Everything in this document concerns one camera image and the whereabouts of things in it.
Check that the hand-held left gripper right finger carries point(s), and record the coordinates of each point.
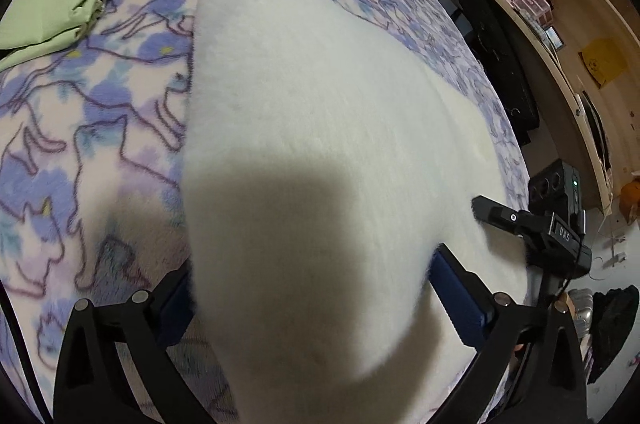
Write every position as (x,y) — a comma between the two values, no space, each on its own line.
(460,299)

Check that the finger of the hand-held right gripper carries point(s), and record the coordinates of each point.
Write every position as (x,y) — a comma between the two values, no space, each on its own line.
(497,214)

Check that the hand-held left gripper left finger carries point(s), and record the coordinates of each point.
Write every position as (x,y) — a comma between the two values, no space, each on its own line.
(177,309)

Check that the orange round object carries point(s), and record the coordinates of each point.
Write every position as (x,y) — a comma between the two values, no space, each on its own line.
(631,201)

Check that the black fuzzy garment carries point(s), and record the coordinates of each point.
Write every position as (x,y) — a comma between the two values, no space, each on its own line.
(617,334)

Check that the black bag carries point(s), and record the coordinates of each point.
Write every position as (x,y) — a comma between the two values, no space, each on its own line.
(495,54)

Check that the purple animal print blanket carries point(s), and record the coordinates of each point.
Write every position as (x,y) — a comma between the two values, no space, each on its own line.
(100,154)

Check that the yellow paper envelope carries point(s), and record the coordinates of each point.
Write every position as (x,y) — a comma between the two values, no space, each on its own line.
(602,62)

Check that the wooden shelf unit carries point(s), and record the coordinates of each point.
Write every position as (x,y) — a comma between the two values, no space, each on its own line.
(595,54)

